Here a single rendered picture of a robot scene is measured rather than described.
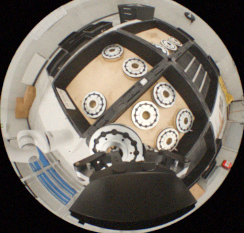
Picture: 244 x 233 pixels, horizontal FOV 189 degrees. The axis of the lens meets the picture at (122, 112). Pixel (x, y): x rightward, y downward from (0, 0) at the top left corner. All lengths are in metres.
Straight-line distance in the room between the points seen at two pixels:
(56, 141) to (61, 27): 3.07
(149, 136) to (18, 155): 0.47
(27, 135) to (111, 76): 0.41
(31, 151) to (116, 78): 0.43
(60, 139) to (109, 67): 0.39
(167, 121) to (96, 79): 0.35
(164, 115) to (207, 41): 3.31
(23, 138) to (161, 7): 3.87
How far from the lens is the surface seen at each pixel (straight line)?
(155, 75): 0.28
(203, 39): 3.45
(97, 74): 0.39
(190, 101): 0.39
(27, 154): 0.31
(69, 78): 0.44
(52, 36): 3.11
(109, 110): 0.23
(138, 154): 0.16
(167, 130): 0.33
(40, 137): 0.36
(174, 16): 3.53
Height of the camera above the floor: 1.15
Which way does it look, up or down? 85 degrees down
